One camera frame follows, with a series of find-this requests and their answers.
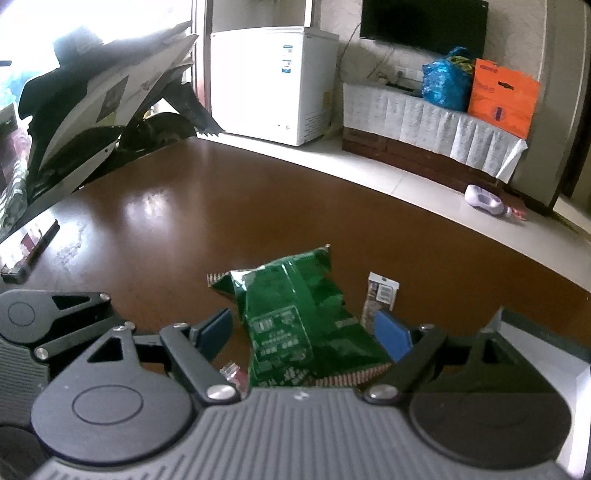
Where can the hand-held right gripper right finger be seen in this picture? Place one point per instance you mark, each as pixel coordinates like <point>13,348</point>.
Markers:
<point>392,334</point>

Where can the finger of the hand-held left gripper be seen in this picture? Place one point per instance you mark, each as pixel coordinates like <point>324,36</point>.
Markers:
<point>83,340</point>

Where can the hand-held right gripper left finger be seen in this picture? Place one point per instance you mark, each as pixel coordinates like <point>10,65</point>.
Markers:
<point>214,332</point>

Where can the long white brown snack bar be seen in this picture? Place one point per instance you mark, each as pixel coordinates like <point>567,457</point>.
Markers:
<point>381,290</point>

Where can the green snack bag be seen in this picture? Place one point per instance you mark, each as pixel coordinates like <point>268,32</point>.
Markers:
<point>286,314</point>

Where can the white cardboard box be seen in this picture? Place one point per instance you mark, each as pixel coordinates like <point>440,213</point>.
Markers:
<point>572,360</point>

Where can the red wrapped candy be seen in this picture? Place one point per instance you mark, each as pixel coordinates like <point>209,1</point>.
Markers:
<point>233,376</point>

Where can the dark mobile phone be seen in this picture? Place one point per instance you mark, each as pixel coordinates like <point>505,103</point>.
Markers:
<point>32,256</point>

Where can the white purple bottle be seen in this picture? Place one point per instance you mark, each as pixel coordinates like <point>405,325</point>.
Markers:
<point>485,199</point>

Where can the camouflage patterned cloth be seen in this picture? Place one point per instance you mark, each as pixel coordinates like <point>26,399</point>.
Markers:
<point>11,184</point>

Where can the small red packet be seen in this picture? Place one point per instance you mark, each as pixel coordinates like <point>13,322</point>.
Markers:
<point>517,213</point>

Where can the brown wooden television cabinet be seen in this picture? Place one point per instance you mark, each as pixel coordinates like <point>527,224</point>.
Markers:
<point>406,154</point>

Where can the cloth-covered TV stand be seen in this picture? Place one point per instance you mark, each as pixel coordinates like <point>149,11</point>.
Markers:
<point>415,120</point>

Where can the white black scooter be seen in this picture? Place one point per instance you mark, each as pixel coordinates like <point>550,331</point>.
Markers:
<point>106,106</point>

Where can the white chest freezer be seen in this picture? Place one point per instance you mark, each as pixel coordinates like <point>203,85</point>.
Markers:
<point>258,87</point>

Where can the blue plastic bag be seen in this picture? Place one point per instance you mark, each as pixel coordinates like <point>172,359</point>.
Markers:
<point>445,83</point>

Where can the orange paper bag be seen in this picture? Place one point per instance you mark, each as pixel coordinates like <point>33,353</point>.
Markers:
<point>503,99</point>

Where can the white wall socket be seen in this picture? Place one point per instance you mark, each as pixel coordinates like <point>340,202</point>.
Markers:
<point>405,74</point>

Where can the black wall television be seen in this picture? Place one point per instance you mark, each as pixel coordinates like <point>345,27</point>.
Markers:
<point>425,23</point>

